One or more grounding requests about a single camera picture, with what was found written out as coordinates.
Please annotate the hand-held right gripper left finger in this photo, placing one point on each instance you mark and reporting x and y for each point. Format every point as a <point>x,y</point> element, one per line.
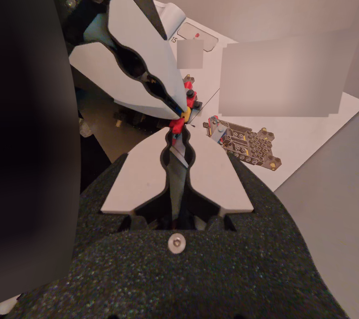
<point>140,181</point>

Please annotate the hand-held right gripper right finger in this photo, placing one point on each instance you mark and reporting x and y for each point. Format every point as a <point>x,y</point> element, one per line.
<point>221,181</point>

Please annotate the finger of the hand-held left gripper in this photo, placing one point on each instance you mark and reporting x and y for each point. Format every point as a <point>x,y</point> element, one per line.
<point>112,77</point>
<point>145,38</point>

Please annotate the black lego car chassis model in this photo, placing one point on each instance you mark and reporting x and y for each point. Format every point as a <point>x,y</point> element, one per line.
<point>190,100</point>

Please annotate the white lego instruction booklet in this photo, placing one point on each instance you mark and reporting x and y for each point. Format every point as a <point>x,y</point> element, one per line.
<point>294,142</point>

